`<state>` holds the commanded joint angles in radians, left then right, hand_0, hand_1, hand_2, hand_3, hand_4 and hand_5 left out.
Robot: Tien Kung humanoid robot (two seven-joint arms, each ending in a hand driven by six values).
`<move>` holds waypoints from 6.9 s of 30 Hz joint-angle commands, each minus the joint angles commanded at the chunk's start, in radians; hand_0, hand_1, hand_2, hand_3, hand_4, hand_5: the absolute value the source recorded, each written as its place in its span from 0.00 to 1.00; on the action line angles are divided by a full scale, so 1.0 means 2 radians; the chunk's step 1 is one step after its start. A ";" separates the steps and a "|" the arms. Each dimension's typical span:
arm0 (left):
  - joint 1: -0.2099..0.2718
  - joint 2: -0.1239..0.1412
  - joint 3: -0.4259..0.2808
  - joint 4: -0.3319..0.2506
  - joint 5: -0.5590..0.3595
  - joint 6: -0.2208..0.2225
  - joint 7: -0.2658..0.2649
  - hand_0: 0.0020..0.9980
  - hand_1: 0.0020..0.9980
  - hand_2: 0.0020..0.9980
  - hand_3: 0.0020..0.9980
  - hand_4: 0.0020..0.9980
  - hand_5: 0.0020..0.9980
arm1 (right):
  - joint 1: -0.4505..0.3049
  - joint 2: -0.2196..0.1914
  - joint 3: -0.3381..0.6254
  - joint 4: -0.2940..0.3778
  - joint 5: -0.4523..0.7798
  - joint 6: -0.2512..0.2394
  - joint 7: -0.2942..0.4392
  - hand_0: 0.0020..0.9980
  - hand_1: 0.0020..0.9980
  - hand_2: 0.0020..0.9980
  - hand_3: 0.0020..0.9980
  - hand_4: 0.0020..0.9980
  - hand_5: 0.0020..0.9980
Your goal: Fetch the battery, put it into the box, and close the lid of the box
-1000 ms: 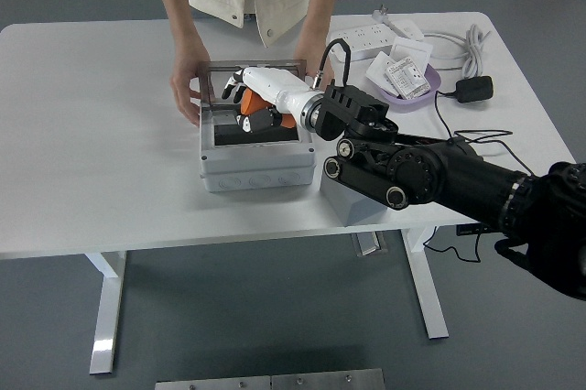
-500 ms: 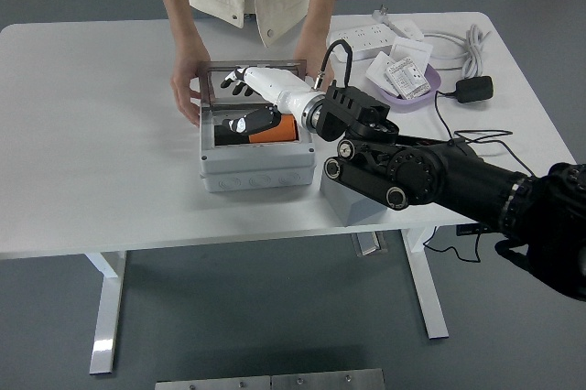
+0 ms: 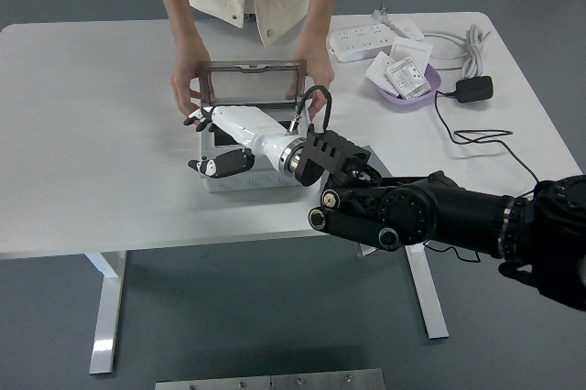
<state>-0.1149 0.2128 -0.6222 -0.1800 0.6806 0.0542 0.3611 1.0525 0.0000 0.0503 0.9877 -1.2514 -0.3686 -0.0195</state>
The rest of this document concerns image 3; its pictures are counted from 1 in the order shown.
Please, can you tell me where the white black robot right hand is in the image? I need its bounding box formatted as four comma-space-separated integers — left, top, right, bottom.
182, 104, 302, 179

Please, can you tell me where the person's right hand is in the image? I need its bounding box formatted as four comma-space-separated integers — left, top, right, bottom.
169, 44, 212, 116

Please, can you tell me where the person's left hand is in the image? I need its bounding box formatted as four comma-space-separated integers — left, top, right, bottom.
292, 44, 336, 117

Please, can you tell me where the grey enclosure box with lid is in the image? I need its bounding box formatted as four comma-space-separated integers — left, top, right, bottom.
195, 59, 321, 193

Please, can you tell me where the white power strip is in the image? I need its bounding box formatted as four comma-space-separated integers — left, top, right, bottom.
329, 23, 398, 62

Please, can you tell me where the small white socket panel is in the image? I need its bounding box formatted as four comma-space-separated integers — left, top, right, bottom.
365, 51, 397, 89

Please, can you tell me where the labelled white socket package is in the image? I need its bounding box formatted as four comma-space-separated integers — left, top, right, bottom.
385, 56, 434, 101

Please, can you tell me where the large white socket panel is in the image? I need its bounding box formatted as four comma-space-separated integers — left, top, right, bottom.
391, 38, 435, 69

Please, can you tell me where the purple plastic tray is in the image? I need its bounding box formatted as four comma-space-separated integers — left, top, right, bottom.
368, 62, 443, 113

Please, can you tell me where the small white adapter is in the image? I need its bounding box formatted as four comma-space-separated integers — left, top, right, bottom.
394, 18, 426, 41

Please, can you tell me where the grey block holder with hole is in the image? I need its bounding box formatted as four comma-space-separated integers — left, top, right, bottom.
364, 145, 390, 179

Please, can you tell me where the black power adapter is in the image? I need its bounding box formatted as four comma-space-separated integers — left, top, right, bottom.
456, 75, 495, 104

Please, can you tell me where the white table leg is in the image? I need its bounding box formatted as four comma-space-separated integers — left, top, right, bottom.
405, 243, 450, 341
84, 250, 129, 375

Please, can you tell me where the grey metal plate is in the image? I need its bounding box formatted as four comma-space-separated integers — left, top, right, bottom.
154, 375, 272, 390

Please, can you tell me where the thin black cord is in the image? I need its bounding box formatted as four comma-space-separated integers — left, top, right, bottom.
423, 89, 541, 264

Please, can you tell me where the white power cable with plug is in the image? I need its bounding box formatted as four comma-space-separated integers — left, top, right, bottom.
373, 4, 494, 81

